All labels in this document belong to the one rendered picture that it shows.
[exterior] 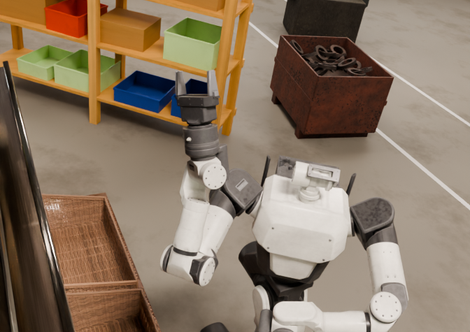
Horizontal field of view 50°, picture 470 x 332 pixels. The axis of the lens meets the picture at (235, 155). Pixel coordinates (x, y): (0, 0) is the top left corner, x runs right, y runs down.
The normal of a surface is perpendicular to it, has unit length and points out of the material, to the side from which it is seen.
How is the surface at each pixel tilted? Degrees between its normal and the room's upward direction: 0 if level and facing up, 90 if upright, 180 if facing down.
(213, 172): 66
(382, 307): 25
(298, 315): 10
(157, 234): 0
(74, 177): 0
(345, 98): 90
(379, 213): 31
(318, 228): 45
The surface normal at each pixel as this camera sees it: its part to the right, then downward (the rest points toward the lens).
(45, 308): 0.00, -0.79
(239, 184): 0.35, -0.38
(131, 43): -0.25, 0.50
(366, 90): 0.27, 0.56
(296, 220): 0.00, -0.21
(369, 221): -0.25, -0.55
